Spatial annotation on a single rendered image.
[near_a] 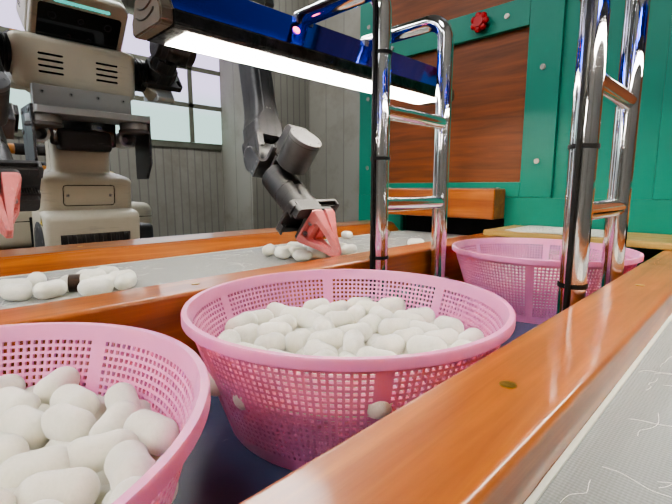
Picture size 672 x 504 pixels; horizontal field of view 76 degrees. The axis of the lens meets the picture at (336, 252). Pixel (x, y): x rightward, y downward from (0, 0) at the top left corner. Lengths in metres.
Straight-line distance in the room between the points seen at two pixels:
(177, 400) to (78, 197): 1.06
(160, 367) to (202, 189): 3.82
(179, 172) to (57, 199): 2.76
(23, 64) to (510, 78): 1.12
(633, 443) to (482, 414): 0.09
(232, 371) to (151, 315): 0.15
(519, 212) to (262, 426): 0.87
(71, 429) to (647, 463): 0.28
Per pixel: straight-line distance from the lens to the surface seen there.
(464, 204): 1.07
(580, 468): 0.24
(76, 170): 1.32
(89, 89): 1.33
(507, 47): 1.15
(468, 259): 0.67
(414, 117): 0.63
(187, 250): 0.84
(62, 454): 0.25
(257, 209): 3.81
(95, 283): 0.55
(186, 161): 4.03
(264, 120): 0.83
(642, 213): 1.01
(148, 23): 0.59
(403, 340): 0.37
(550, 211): 1.06
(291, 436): 0.30
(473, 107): 1.16
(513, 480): 0.19
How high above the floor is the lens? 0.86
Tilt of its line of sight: 9 degrees down
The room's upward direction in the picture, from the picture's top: straight up
